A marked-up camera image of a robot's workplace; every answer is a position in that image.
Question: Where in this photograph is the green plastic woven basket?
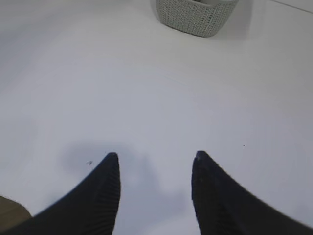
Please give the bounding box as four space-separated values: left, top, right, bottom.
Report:
156 0 238 38

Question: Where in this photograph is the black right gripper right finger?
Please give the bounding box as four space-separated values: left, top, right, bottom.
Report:
191 151 313 235

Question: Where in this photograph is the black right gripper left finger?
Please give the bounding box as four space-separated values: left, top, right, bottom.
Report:
3 152 121 235

